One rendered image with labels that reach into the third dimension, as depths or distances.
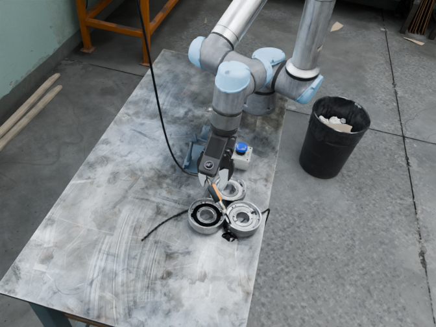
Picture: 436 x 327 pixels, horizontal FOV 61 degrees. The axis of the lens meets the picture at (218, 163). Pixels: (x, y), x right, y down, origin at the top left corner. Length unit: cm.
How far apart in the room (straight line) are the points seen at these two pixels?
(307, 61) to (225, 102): 48
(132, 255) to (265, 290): 101
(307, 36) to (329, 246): 126
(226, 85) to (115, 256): 53
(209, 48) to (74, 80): 214
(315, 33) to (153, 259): 80
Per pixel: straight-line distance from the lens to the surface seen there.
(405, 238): 238
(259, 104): 143
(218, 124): 89
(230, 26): 101
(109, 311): 97
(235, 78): 83
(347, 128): 228
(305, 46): 124
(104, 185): 118
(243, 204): 110
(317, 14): 118
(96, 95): 286
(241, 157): 120
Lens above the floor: 169
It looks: 46 degrees down
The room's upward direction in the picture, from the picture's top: 9 degrees clockwise
